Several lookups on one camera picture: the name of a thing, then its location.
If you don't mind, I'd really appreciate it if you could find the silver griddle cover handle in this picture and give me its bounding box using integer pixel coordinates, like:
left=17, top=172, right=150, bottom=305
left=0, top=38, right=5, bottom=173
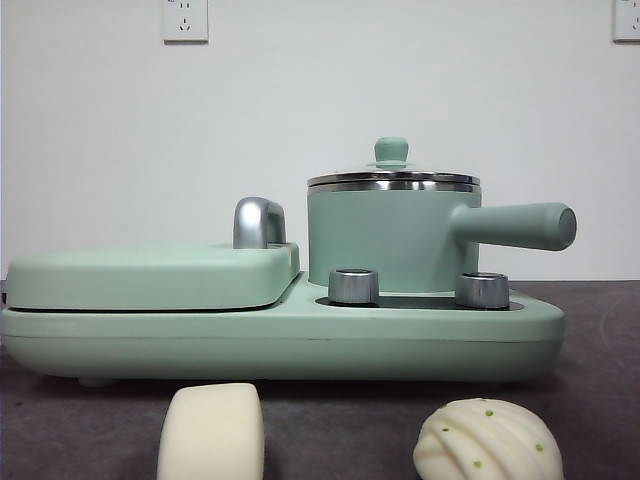
left=232, top=196, right=288, bottom=250

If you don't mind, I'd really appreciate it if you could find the plain smooth white steamed bun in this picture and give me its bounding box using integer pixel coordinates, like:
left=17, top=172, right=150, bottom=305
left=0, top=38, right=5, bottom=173
left=156, top=382, right=266, bottom=480

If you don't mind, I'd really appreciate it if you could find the mint green griddle cover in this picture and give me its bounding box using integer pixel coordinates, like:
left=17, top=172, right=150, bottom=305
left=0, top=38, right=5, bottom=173
left=4, top=241, right=302, bottom=314

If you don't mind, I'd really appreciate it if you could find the mint green pot with handle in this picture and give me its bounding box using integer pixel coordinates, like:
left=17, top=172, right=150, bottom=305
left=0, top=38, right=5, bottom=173
left=305, top=172, right=579, bottom=297

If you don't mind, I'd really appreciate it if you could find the white wall socket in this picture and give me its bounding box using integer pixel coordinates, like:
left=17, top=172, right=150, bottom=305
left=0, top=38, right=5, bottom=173
left=612, top=0, right=640, bottom=44
left=161, top=0, right=210, bottom=44

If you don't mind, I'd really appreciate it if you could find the glass pot lid green knob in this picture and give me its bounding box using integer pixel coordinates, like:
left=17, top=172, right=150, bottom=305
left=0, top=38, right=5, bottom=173
left=306, top=136, right=481, bottom=194

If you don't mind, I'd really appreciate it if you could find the mint green breakfast machine base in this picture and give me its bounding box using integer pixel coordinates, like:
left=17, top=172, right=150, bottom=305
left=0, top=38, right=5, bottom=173
left=0, top=272, right=567, bottom=389

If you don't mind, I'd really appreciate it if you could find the pleated bun with green specks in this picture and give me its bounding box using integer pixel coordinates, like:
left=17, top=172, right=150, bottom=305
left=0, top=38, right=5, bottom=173
left=412, top=396, right=564, bottom=480

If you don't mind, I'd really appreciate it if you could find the silver control knob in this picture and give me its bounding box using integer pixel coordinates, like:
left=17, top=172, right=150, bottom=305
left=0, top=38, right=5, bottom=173
left=327, top=267, right=380, bottom=306
left=455, top=271, right=512, bottom=309

